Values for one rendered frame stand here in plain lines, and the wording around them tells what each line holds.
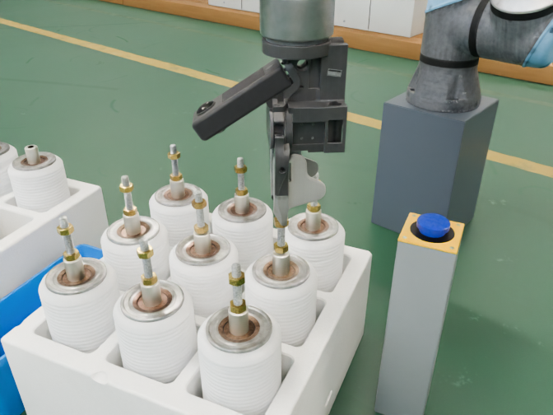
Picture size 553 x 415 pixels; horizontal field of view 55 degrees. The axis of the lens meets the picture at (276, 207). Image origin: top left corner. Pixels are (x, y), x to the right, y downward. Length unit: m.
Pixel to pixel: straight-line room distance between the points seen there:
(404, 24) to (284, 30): 2.30
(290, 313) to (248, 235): 0.17
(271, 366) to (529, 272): 0.74
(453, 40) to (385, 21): 1.77
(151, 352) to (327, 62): 0.38
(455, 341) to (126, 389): 0.58
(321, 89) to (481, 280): 0.70
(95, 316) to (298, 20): 0.43
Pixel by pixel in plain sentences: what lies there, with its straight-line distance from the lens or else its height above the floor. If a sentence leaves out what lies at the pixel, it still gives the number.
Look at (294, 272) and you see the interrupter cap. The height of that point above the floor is 0.25.
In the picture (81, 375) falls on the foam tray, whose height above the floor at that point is 0.17.
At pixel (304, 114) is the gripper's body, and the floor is 0.48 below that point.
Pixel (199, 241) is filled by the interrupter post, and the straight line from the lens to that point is 0.72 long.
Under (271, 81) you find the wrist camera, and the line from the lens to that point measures 0.56.
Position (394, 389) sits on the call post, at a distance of 0.82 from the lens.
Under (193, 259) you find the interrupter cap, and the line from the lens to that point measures 0.72.
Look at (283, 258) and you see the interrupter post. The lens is 0.67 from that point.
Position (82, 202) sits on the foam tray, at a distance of 1.07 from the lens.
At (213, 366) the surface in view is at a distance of 0.60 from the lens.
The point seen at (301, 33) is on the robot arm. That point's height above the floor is 0.56.
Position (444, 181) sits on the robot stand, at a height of 0.17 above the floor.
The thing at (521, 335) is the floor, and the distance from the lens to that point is 1.06.
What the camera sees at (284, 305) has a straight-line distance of 0.67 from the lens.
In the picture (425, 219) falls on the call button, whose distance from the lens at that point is 0.68.
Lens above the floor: 0.67
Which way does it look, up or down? 30 degrees down
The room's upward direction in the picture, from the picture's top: straight up
